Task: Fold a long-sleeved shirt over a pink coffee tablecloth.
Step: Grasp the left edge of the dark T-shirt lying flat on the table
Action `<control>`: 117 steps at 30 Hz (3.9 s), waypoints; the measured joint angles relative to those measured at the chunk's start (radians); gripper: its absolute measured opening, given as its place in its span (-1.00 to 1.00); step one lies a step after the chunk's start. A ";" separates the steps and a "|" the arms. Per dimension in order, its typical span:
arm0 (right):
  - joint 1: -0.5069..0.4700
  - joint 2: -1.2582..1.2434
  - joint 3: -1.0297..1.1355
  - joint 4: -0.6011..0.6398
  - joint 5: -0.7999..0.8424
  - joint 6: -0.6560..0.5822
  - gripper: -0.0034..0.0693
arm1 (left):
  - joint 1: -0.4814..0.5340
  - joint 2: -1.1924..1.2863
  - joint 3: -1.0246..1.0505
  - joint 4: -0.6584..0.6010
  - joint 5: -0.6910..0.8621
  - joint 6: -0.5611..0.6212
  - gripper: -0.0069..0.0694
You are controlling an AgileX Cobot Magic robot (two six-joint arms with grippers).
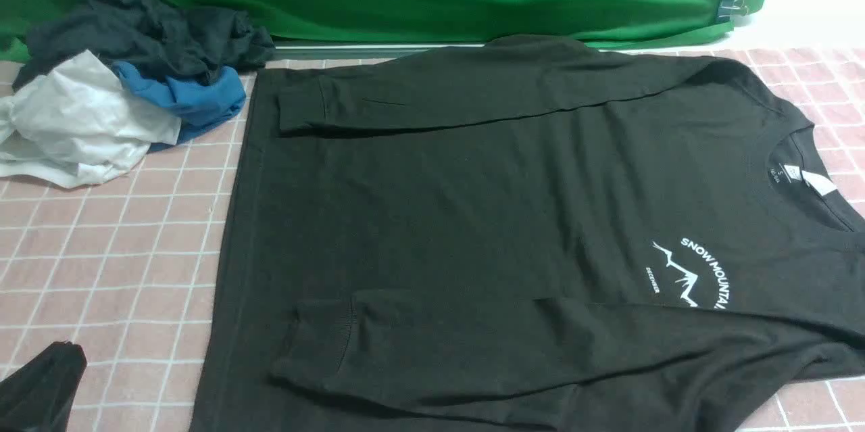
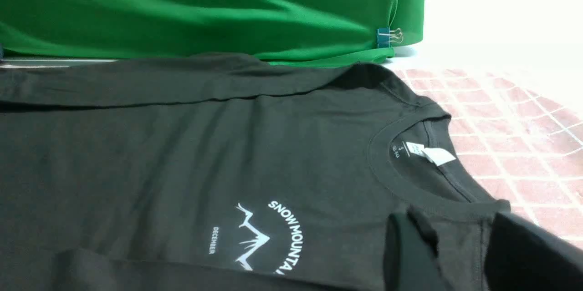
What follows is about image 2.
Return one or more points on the blue binder clip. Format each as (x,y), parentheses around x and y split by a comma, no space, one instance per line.
(387,37)

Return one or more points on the green backdrop cloth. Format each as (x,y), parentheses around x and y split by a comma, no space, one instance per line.
(320,33)

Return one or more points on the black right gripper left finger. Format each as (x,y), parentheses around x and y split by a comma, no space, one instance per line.
(411,254)

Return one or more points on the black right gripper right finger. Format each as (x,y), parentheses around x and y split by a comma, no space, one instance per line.
(524,257)

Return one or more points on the pink checkered tablecloth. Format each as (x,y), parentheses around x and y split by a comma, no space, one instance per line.
(519,136)

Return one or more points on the gray long-sleeve top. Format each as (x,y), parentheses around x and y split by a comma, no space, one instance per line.
(221,172)

